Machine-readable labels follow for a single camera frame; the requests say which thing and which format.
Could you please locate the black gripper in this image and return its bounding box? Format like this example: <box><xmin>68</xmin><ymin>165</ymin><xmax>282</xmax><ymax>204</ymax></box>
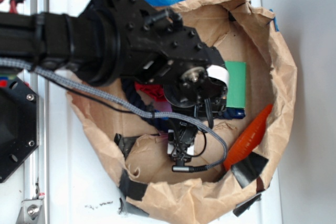
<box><xmin>163</xmin><ymin>47</ymin><xmax>228</xmax><ymax>118</ymax></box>

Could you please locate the dark blue twisted rope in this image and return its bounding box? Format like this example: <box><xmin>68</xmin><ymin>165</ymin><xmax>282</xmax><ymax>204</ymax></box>
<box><xmin>121</xmin><ymin>78</ymin><xmax>247</xmax><ymax>132</ymax></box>

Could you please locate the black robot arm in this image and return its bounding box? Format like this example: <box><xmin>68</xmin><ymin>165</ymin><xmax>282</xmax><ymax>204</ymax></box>
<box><xmin>1</xmin><ymin>0</ymin><xmax>229</xmax><ymax>116</ymax></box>

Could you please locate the green rectangular block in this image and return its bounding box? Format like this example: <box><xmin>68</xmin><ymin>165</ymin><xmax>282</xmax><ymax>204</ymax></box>
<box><xmin>226</xmin><ymin>61</ymin><xmax>246</xmax><ymax>109</ymax></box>

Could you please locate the crumpled red paper ball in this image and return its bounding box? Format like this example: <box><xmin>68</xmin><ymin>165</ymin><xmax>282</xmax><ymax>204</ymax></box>
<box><xmin>134</xmin><ymin>82</ymin><xmax>172</xmax><ymax>112</ymax></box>

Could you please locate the orange plastic carrot toy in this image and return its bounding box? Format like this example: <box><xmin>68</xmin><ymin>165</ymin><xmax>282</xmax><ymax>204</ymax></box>
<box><xmin>223</xmin><ymin>104</ymin><xmax>273</xmax><ymax>171</ymax></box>

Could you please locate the brown paper bag container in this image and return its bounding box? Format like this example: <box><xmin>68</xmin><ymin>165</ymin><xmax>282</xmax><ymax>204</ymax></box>
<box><xmin>67</xmin><ymin>0</ymin><xmax>297</xmax><ymax>223</ymax></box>

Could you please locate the white plastic tray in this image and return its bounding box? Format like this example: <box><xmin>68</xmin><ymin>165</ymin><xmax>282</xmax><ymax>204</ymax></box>
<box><xmin>48</xmin><ymin>0</ymin><xmax>284</xmax><ymax>224</ymax></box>

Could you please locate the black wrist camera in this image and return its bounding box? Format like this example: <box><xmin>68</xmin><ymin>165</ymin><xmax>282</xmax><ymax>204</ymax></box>
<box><xmin>167</xmin><ymin>120</ymin><xmax>198</xmax><ymax>166</ymax></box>

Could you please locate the grey braided cable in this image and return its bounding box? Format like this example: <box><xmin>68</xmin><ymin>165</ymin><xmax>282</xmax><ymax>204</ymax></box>
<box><xmin>0</xmin><ymin>57</ymin><xmax>228</xmax><ymax>173</ymax></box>

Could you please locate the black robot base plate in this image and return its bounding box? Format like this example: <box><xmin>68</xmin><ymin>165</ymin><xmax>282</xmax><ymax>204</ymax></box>
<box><xmin>1</xmin><ymin>77</ymin><xmax>38</xmax><ymax>183</ymax></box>

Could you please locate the aluminium extrusion rail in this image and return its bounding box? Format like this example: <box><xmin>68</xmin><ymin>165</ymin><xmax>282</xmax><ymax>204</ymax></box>
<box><xmin>23</xmin><ymin>0</ymin><xmax>49</xmax><ymax>200</ymax></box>

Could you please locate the metal corner bracket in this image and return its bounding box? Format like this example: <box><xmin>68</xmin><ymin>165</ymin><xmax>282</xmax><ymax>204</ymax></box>
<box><xmin>15</xmin><ymin>199</ymin><xmax>45</xmax><ymax>224</ymax></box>

